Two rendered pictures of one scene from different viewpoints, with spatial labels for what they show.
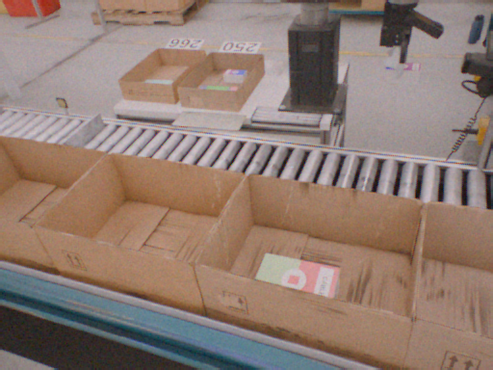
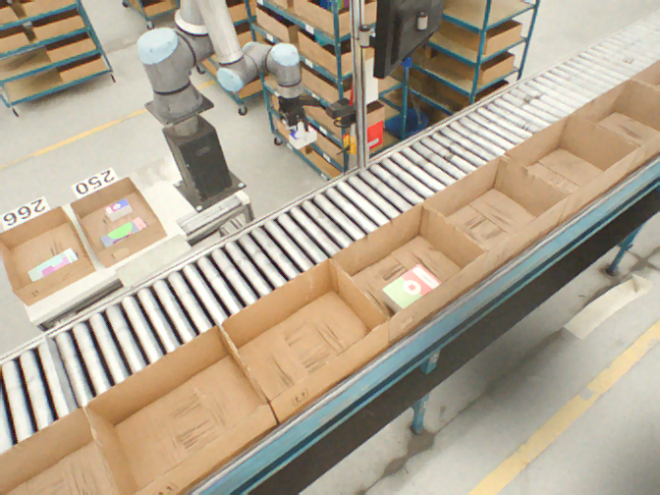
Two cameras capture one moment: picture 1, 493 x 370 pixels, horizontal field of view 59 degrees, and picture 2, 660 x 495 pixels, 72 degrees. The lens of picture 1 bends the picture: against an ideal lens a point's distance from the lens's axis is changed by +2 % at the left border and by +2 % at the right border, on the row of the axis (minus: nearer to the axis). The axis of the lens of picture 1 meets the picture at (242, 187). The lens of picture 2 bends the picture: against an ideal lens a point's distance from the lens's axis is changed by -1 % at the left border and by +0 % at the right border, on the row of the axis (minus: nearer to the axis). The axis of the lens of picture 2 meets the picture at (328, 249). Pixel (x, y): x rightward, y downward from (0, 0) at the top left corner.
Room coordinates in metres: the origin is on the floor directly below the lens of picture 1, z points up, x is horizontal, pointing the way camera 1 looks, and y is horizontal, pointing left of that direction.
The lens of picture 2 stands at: (0.30, 0.75, 2.16)
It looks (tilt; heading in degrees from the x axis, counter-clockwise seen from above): 49 degrees down; 304
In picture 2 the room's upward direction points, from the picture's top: 7 degrees counter-clockwise
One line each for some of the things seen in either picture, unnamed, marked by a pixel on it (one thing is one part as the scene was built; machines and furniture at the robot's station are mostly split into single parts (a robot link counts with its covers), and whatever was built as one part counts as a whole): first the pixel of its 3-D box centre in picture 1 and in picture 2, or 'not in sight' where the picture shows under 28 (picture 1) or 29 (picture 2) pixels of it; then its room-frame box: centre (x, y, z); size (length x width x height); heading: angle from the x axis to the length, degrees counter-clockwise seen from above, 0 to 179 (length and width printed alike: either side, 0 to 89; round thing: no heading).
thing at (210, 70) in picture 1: (223, 80); (118, 219); (1.88, 0.02, 0.80); 0.38 x 0.28 x 0.10; 155
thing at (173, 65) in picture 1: (166, 74); (44, 252); (2.02, 0.30, 0.80); 0.38 x 0.28 x 0.10; 155
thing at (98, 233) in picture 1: (152, 224); (306, 336); (0.77, 0.23, 0.96); 0.39 x 0.29 x 0.17; 64
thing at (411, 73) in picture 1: (402, 73); (302, 137); (1.22, -0.53, 1.04); 0.10 x 0.06 x 0.05; 64
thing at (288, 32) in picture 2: not in sight; (293, 17); (1.93, -1.61, 0.99); 0.40 x 0.30 x 0.10; 152
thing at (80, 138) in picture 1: (68, 150); (64, 386); (1.49, 0.67, 0.76); 0.46 x 0.01 x 0.09; 154
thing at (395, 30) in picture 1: (398, 23); (292, 107); (1.23, -0.51, 1.19); 0.09 x 0.08 x 0.12; 64
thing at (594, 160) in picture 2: not in sight; (564, 167); (0.25, -0.83, 0.96); 0.39 x 0.29 x 0.17; 63
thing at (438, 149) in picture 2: not in sight; (459, 163); (0.67, -1.00, 0.72); 0.52 x 0.05 x 0.05; 154
